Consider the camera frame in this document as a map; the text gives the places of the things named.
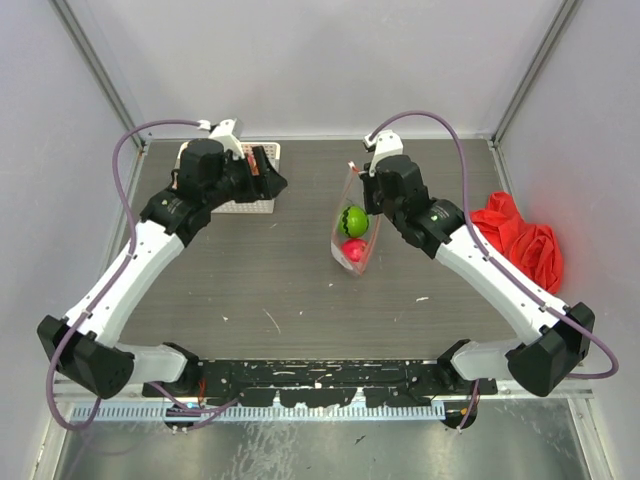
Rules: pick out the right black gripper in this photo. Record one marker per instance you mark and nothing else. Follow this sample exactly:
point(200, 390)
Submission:
point(369, 182)

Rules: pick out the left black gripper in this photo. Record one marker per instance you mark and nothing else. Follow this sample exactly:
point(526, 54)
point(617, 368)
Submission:
point(264, 186)

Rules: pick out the green toy watermelon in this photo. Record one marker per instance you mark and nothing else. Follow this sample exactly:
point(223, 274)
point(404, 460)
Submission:
point(353, 222)

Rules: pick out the clear zip top bag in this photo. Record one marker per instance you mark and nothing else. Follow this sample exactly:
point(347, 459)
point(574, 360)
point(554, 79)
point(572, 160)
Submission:
point(352, 194)

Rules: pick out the red apple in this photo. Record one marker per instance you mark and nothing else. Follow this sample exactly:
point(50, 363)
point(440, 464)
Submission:
point(354, 249)

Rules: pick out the brown passion fruit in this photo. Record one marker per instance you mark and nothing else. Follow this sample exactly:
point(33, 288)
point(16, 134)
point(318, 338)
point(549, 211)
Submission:
point(253, 165)

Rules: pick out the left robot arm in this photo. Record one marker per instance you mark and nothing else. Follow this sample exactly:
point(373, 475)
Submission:
point(84, 345)

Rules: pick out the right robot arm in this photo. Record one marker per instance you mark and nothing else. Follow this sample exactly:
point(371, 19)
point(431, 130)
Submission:
point(551, 337)

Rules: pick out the white plastic basket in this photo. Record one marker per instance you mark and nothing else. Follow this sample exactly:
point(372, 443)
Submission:
point(211, 173)

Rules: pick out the red cloth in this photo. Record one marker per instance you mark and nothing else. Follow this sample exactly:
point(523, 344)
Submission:
point(532, 248)

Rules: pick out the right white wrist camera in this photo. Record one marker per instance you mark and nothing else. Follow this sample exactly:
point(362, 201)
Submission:
point(384, 144)

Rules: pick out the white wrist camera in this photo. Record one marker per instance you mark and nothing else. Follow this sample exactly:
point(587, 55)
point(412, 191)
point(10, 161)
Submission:
point(384, 144)
point(227, 133)

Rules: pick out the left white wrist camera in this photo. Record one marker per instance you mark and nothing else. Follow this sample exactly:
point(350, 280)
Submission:
point(227, 133)

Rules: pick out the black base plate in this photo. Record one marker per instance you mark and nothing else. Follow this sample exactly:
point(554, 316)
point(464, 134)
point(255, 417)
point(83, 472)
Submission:
point(320, 384)

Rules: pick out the left aluminium frame post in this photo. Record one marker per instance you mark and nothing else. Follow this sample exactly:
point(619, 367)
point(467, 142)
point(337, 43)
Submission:
point(82, 26)

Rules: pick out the aluminium frame post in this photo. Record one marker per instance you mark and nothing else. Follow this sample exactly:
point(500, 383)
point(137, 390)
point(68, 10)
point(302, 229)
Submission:
point(551, 38)
point(82, 26)

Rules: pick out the right aluminium frame post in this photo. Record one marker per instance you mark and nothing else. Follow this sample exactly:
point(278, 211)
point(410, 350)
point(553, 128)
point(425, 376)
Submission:
point(551, 38)

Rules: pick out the white slotted cable duct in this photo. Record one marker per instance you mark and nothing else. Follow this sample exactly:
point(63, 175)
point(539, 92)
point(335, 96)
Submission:
point(358, 411)

